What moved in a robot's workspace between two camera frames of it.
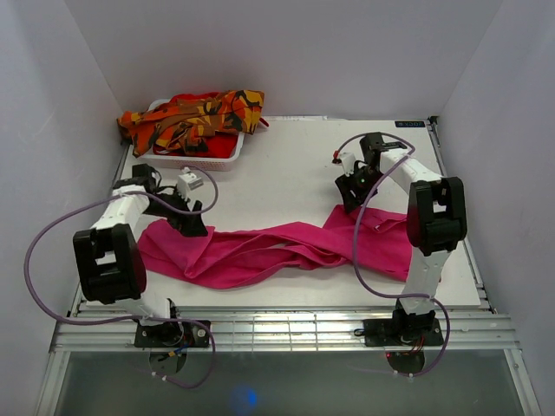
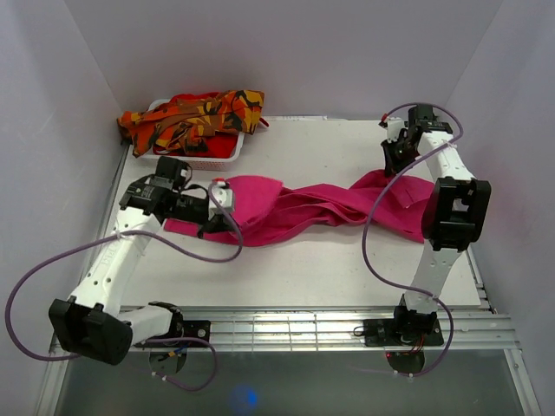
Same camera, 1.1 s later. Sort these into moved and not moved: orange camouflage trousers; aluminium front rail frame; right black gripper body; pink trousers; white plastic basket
Moved: pink trousers; right black gripper body
Not moved: orange camouflage trousers; white plastic basket; aluminium front rail frame
